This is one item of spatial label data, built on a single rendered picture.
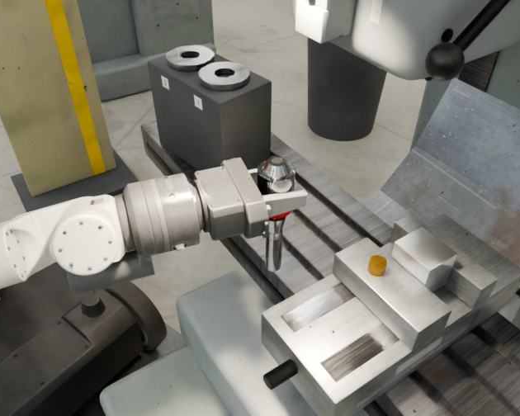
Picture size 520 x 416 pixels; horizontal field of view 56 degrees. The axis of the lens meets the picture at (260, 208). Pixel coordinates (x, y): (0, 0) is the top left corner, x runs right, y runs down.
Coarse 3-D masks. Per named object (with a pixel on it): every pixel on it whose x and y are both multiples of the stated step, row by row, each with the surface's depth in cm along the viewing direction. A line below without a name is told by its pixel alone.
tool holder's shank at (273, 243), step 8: (272, 224) 64; (280, 224) 64; (272, 232) 65; (280, 232) 66; (272, 240) 66; (280, 240) 67; (272, 248) 67; (280, 248) 68; (272, 256) 68; (280, 256) 69; (272, 264) 69; (280, 264) 70
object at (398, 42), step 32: (384, 0) 42; (416, 0) 40; (448, 0) 40; (480, 0) 42; (512, 0) 44; (352, 32) 47; (384, 32) 43; (416, 32) 41; (448, 32) 41; (512, 32) 47; (384, 64) 45; (416, 64) 43
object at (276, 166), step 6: (276, 156) 60; (270, 162) 59; (276, 162) 59; (282, 162) 59; (264, 168) 59; (270, 168) 58; (276, 168) 58; (282, 168) 58; (288, 168) 59; (270, 174) 59; (276, 174) 58; (282, 174) 59
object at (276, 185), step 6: (264, 162) 61; (288, 162) 61; (258, 168) 60; (294, 168) 60; (258, 174) 59; (264, 174) 59; (288, 174) 59; (294, 174) 59; (258, 180) 60; (264, 180) 59; (270, 180) 58; (276, 180) 58; (282, 180) 58; (288, 180) 59; (294, 180) 60; (258, 186) 60; (264, 186) 59; (270, 186) 59; (276, 186) 59; (282, 186) 59; (288, 186) 59; (294, 186) 61; (264, 192) 60; (270, 192) 59; (276, 192) 59
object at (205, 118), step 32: (160, 64) 91; (192, 64) 88; (224, 64) 88; (160, 96) 94; (192, 96) 85; (224, 96) 82; (256, 96) 85; (160, 128) 101; (192, 128) 91; (224, 128) 84; (256, 128) 90; (192, 160) 97; (224, 160) 88; (256, 160) 94
